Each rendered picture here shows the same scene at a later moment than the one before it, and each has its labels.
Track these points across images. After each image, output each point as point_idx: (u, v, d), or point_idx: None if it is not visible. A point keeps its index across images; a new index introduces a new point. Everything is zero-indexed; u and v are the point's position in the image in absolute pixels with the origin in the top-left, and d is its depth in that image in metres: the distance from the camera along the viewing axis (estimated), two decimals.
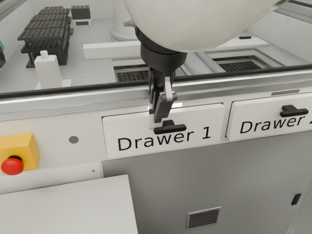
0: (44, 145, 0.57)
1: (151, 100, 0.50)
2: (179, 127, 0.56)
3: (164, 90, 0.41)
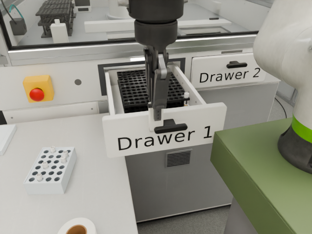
0: (57, 85, 0.80)
1: (149, 96, 0.52)
2: (180, 126, 0.55)
3: (158, 68, 0.43)
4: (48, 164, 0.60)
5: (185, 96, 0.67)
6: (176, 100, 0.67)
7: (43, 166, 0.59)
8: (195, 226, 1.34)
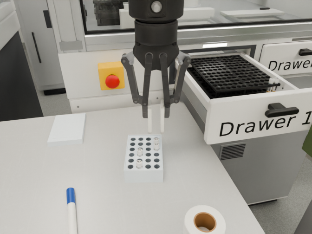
0: None
1: (148, 100, 0.50)
2: (292, 110, 0.52)
3: (179, 60, 0.47)
4: (142, 152, 0.57)
5: (275, 82, 0.64)
6: (267, 85, 0.64)
7: (139, 153, 0.56)
8: None
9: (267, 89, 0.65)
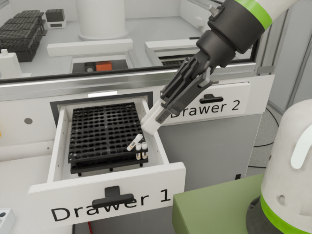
0: (3, 125, 0.70)
1: (165, 94, 0.54)
2: (124, 199, 0.44)
3: (201, 76, 0.46)
4: None
5: (142, 147, 0.57)
6: (132, 152, 0.56)
7: None
8: None
9: (135, 154, 0.58)
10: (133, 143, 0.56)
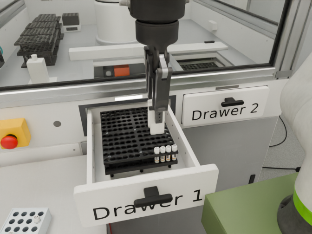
0: (34, 128, 0.73)
1: (149, 94, 0.52)
2: (164, 199, 0.47)
3: (159, 68, 0.43)
4: None
5: (172, 150, 0.60)
6: (163, 154, 0.59)
7: None
8: None
9: (165, 156, 0.61)
10: (161, 156, 0.60)
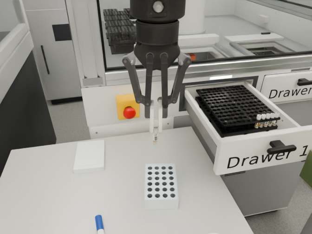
0: None
1: (150, 100, 0.50)
2: (291, 148, 0.60)
3: (179, 60, 0.47)
4: (158, 130, 0.56)
5: (276, 116, 0.72)
6: (269, 120, 0.72)
7: (155, 131, 0.55)
8: None
9: (268, 122, 0.73)
10: (266, 122, 0.73)
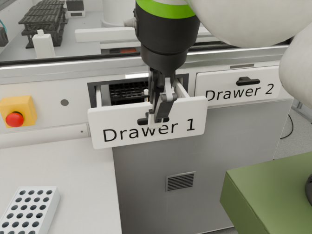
0: (40, 107, 0.69)
1: (151, 100, 0.50)
2: None
3: (164, 90, 0.41)
4: (146, 93, 0.69)
5: None
6: None
7: (143, 91, 0.69)
8: None
9: None
10: None
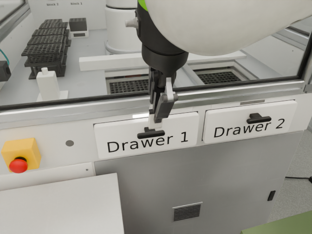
0: (44, 148, 0.67)
1: (152, 100, 0.50)
2: (159, 133, 0.66)
3: (165, 90, 0.41)
4: None
5: None
6: None
7: None
8: None
9: None
10: None
